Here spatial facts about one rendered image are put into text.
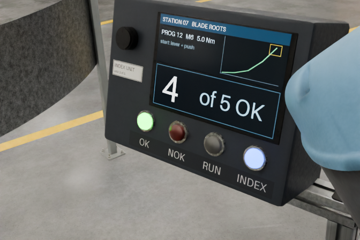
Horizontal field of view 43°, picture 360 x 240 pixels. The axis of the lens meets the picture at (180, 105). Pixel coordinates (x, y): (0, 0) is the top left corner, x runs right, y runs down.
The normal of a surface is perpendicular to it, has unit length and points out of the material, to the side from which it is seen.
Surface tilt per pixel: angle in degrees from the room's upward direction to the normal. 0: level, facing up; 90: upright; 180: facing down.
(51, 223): 0
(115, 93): 75
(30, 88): 90
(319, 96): 87
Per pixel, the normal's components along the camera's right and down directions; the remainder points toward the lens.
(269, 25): -0.60, 0.13
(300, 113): -0.90, 0.41
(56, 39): 0.95, 0.10
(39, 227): -0.05, -0.90
